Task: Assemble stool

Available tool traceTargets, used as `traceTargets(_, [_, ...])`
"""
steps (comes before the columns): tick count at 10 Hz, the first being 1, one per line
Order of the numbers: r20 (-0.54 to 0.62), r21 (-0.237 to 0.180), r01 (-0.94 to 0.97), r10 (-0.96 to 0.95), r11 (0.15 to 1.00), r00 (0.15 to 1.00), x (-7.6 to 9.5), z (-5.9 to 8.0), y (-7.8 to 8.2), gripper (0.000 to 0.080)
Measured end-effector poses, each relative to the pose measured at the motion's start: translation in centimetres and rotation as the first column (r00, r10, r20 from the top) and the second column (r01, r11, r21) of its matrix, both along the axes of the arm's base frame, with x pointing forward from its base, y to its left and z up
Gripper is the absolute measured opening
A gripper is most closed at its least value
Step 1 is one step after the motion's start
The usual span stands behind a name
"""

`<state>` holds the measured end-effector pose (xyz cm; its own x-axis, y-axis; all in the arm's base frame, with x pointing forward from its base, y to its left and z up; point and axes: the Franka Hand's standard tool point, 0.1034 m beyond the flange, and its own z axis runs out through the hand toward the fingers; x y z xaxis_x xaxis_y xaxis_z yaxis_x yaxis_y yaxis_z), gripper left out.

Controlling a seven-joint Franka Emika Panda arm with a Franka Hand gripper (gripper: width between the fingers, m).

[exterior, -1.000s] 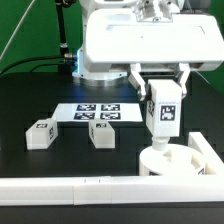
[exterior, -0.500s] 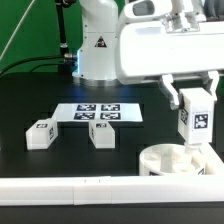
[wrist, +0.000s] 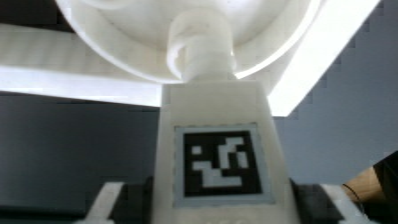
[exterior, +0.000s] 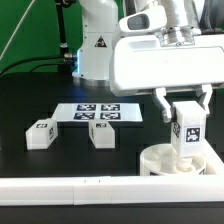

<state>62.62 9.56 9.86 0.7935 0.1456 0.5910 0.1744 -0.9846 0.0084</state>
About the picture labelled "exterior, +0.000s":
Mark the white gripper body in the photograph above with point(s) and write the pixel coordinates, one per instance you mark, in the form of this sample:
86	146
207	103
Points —
140	65

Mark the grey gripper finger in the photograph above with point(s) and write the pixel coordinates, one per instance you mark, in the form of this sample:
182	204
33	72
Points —
204	92
159	98

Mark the white round stool seat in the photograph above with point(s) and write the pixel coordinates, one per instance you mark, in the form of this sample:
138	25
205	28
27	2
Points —
162	160

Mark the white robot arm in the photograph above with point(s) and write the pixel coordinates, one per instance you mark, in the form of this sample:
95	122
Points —
186	19

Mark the black vertical pole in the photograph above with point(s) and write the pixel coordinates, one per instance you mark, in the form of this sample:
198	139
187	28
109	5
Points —
64	67

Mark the white marker sheet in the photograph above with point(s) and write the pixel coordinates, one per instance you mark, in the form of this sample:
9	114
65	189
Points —
113	112

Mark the white L-shaped fence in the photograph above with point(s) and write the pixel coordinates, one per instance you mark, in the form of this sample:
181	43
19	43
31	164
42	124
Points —
117	190

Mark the thin grey rod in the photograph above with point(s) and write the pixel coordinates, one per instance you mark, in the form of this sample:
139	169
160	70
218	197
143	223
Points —
20	22

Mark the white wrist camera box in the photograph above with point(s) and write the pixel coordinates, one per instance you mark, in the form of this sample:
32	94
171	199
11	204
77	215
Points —
144	22

